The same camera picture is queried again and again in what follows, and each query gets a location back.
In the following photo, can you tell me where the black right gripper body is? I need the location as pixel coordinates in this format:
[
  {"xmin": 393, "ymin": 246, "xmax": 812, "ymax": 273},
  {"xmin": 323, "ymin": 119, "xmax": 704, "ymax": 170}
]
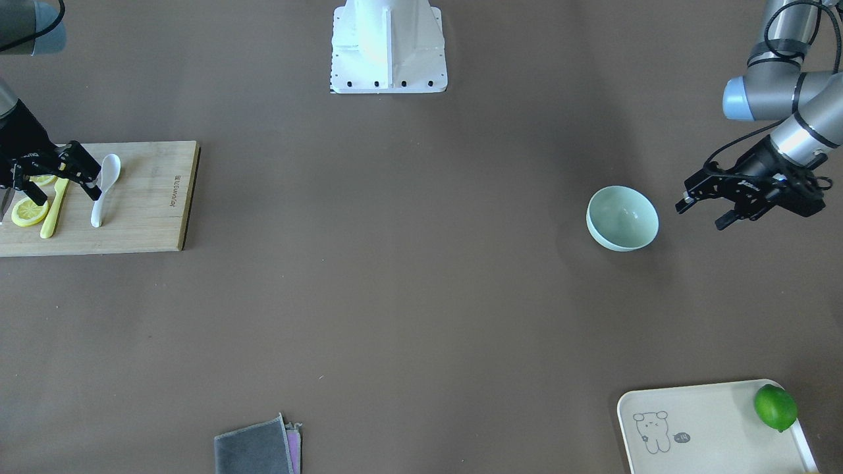
[{"xmin": 1, "ymin": 99, "xmax": 65, "ymax": 188}]

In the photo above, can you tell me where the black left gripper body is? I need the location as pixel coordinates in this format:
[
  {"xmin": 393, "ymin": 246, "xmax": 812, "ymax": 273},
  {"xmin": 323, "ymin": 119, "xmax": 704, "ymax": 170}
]
[{"xmin": 703, "ymin": 137, "xmax": 826, "ymax": 221}]

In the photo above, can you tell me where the white ceramic spoon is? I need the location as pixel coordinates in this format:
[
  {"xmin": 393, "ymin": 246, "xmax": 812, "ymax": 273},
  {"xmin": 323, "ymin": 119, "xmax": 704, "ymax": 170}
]
[{"xmin": 90, "ymin": 153, "xmax": 122, "ymax": 228}]

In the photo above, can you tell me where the pale green bowl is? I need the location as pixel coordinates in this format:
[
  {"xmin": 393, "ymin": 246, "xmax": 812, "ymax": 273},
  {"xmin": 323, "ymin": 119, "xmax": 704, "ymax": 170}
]
[{"xmin": 586, "ymin": 186, "xmax": 660, "ymax": 252}]

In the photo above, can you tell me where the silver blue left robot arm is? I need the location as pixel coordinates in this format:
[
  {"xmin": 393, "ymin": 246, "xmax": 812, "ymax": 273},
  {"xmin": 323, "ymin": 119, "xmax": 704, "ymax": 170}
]
[{"xmin": 675, "ymin": 1, "xmax": 842, "ymax": 229}]

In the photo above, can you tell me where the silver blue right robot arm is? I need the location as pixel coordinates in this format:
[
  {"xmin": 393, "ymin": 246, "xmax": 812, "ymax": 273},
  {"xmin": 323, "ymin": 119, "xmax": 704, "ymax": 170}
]
[{"xmin": 1, "ymin": 1, "xmax": 102, "ymax": 205}]

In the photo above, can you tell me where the lemon slice back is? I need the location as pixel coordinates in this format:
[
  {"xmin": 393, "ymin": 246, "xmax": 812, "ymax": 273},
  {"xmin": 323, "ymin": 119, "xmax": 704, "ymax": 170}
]
[{"xmin": 29, "ymin": 174, "xmax": 58, "ymax": 187}]

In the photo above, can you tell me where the lemon slice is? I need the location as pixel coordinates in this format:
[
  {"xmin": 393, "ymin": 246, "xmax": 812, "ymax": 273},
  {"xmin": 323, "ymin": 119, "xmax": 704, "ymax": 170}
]
[
  {"xmin": 11, "ymin": 197, "xmax": 50, "ymax": 228},
  {"xmin": 29, "ymin": 174, "xmax": 58, "ymax": 187}
]

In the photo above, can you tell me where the yellow plastic knife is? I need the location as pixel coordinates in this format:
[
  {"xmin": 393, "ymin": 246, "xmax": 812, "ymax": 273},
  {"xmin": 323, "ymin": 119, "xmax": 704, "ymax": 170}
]
[{"xmin": 40, "ymin": 179, "xmax": 69, "ymax": 239}]

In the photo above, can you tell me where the lemon slice front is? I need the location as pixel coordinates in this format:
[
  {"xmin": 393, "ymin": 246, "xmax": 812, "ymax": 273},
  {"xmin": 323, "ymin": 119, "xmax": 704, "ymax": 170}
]
[{"xmin": 11, "ymin": 197, "xmax": 50, "ymax": 228}]

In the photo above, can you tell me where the green lime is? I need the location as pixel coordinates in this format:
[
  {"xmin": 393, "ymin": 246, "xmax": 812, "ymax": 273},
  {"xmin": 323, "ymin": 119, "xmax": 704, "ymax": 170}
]
[{"xmin": 753, "ymin": 384, "xmax": 798, "ymax": 433}]

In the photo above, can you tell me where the cream plastic tray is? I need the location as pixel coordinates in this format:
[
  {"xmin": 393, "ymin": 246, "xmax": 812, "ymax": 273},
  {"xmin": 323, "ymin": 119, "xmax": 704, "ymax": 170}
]
[{"xmin": 616, "ymin": 379, "xmax": 819, "ymax": 473}]

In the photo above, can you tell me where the grey folded cloth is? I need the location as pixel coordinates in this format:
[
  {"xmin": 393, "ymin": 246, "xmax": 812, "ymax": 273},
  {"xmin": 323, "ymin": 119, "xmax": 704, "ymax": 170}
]
[{"xmin": 213, "ymin": 414, "xmax": 294, "ymax": 473}]

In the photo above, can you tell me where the pink purple cloth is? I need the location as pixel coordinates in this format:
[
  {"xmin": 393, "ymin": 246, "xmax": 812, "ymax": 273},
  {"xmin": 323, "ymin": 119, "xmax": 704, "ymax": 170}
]
[{"xmin": 284, "ymin": 423, "xmax": 303, "ymax": 474}]

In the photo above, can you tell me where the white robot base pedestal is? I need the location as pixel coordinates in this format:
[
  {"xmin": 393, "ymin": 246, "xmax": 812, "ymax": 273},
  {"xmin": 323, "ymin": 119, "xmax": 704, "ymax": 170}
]
[{"xmin": 329, "ymin": 1, "xmax": 449, "ymax": 94}]

